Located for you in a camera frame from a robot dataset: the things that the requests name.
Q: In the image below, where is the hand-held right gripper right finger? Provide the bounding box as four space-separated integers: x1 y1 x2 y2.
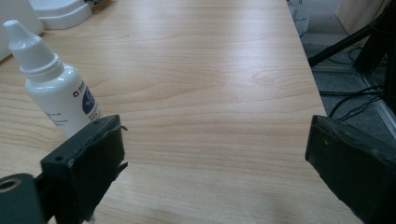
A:
304 114 396 224

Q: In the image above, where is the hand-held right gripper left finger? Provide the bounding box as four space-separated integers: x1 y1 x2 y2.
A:
40 114 129 224

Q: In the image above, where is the white dropper bottle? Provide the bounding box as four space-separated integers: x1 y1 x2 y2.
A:
2 19 104 139

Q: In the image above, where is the black metal stand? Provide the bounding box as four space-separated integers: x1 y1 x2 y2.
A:
307 0 396 115

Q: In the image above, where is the beige cabinet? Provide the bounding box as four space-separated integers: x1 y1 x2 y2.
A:
334 0 390 35

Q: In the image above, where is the white plastic base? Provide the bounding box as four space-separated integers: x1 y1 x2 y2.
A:
28 0 93 31

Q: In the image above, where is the black cable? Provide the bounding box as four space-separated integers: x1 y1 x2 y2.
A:
318 85 386 122

